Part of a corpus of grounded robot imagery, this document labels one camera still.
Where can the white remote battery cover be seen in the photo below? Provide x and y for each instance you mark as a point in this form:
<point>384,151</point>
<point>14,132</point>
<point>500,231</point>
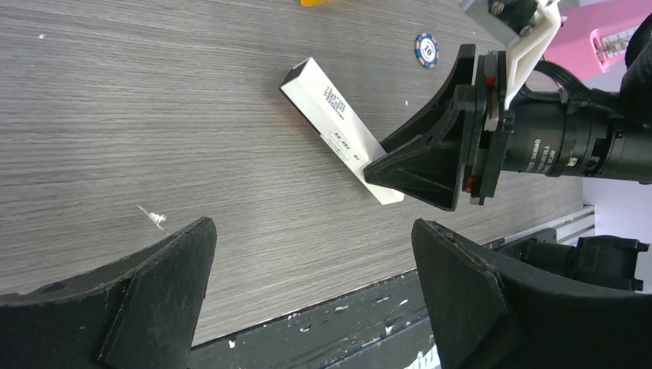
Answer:
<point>315,97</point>

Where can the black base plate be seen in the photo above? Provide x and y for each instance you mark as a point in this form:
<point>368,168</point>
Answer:
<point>383,325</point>

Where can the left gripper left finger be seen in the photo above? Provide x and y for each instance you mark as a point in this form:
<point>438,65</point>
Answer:
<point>140,311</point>

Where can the yellow triangular frame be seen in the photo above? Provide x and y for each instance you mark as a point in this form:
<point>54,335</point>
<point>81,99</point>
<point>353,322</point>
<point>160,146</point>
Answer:
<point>312,3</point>

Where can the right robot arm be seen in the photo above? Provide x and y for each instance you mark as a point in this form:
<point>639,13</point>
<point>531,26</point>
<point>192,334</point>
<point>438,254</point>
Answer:
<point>582,132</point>

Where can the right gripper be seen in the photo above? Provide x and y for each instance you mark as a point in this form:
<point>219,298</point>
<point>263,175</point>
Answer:
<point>425,156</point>

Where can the poker chip left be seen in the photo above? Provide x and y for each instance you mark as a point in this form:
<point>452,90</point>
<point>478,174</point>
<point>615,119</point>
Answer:
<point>426,50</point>

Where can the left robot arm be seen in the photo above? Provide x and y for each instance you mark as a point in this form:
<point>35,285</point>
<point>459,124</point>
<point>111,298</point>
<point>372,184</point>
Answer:
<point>529,303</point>

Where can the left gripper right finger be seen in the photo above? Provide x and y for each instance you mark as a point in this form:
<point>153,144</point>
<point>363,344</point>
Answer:
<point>534,304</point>

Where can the pink metronome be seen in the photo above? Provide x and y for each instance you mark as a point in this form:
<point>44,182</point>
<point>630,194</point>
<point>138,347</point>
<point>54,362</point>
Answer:
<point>593,38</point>

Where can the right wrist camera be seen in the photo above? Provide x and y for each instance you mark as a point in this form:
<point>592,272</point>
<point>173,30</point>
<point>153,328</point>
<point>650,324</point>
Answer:
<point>525,27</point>

